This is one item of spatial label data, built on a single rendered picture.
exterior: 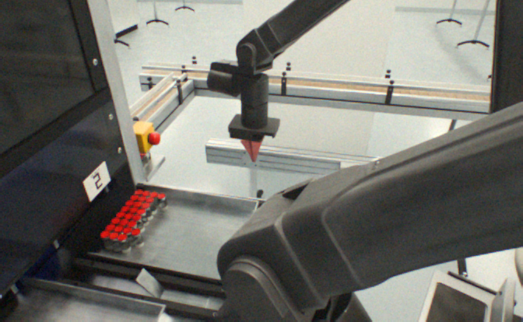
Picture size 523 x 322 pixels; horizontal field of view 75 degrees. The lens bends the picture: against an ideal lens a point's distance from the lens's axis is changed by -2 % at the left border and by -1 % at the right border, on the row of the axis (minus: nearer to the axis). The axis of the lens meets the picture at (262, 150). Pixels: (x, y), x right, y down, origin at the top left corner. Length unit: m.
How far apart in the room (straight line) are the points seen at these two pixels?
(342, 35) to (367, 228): 1.97
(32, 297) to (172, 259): 0.29
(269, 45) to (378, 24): 1.52
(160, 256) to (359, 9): 1.67
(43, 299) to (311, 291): 0.75
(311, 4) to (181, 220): 0.63
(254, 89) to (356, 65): 1.55
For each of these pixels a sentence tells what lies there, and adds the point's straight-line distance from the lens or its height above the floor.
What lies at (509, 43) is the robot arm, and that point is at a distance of 0.58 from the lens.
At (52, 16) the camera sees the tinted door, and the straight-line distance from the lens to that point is 0.81.
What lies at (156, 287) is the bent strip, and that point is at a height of 0.90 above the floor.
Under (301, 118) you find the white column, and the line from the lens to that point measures 2.33.
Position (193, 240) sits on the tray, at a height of 0.88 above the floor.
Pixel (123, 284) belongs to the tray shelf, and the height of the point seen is 0.88.
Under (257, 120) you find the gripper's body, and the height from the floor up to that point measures 1.20.
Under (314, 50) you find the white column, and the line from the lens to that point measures 2.15.
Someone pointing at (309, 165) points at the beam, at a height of 0.50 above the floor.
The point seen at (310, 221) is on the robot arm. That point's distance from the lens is 0.19.
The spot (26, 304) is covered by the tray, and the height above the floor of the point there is 0.88.
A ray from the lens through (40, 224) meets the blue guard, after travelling 0.81.
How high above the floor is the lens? 1.53
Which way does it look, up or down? 33 degrees down
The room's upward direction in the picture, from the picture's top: straight up
